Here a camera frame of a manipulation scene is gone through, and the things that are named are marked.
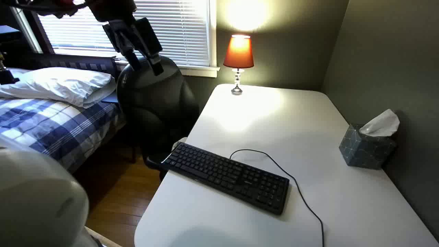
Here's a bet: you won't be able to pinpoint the dark bed headboard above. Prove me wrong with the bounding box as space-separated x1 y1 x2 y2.
18 53 120 79

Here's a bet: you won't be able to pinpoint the white window blinds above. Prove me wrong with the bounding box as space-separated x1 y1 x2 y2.
38 0 216 69

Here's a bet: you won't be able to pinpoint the grey keyboard cable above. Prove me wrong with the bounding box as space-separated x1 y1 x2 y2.
227 149 326 247

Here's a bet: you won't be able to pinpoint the orange shade table lamp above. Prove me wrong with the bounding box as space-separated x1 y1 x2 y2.
222 34 255 97

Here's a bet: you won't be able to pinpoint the black office chair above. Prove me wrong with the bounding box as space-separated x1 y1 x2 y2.
115 56 201 182

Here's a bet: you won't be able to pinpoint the grey patterned tissue box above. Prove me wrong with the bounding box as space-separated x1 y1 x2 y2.
337 124 398 171

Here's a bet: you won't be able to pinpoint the white pillow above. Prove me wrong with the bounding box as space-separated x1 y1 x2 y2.
0 66 118 110

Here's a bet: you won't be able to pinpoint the white window sill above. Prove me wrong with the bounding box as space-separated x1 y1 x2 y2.
178 66 221 80

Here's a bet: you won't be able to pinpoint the black computer keyboard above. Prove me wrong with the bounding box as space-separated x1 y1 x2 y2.
162 142 291 217

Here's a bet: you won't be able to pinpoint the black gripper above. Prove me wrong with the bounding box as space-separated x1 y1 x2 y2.
101 18 164 77

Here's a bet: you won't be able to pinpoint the blue plaid bed blanket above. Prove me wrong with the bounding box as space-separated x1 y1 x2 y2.
0 95 125 175

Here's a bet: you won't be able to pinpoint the white tissue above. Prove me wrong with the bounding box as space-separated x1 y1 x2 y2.
358 109 402 138

